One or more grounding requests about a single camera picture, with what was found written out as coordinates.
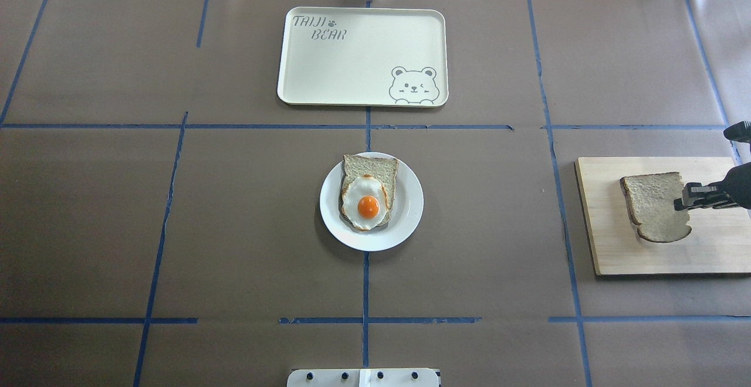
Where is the cream bear serving tray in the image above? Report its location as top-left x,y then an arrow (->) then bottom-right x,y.
277,6 -> 449,107

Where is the white mounting base plate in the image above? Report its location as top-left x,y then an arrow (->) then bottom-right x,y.
287,368 -> 442,386

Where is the white round plate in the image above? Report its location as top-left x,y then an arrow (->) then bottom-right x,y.
319,159 -> 424,252

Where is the wooden cutting board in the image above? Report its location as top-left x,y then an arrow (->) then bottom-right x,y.
575,157 -> 750,276

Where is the fried egg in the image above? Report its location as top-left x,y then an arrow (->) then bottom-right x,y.
340,174 -> 388,231

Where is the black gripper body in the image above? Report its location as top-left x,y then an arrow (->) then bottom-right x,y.
722,162 -> 751,209

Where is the bread slice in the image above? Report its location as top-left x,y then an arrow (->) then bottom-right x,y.
340,154 -> 398,227
620,172 -> 692,243

